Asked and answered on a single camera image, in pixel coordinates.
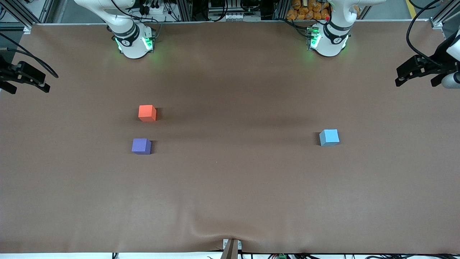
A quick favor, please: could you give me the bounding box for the light blue foam block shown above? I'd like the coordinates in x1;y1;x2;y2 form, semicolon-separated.
319;129;340;147

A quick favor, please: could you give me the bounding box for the orange foam block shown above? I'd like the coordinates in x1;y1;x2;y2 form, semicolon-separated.
138;105;157;122

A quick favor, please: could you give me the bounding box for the purple foam block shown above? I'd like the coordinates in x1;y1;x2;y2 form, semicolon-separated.
131;138;152;155

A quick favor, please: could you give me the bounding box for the pile of orange bags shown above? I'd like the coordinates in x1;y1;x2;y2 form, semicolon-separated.
286;0;332;21

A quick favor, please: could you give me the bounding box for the white power strip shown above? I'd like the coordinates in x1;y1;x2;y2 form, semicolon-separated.
218;13;262;22

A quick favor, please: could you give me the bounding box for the brown table cover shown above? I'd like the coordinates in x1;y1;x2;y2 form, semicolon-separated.
0;20;460;254

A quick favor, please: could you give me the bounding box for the metal table clamp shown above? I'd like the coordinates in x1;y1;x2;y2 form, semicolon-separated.
221;238;243;259

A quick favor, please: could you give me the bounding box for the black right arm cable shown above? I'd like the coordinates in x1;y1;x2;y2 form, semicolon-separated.
0;33;59;79

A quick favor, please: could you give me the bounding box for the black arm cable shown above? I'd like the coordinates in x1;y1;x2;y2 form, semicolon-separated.
0;33;59;79
406;6;460;68

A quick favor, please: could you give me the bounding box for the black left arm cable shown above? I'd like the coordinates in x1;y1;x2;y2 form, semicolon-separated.
406;6;460;68

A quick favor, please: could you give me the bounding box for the aluminium frame profile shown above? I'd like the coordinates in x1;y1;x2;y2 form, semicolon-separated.
429;0;460;38
0;0;54;33

